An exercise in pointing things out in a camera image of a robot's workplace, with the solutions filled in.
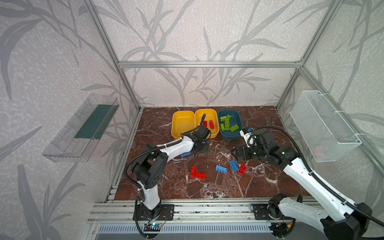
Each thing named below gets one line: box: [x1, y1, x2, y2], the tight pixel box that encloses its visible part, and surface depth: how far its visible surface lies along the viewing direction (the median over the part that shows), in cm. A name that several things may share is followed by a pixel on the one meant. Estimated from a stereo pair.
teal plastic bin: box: [218, 109, 243, 140], surface depth 113 cm
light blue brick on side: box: [215, 164, 228, 174], surface depth 88 cm
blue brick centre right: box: [229, 160, 239, 172], surface depth 90 cm
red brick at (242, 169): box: [238, 163, 248, 176], surface depth 88 cm
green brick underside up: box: [224, 118, 230, 131], surface depth 107 cm
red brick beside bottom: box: [190, 165, 197, 179], surface depth 87 cm
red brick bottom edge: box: [194, 171, 207, 180], surface depth 86 cm
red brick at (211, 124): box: [209, 120, 215, 130], surface depth 110 cm
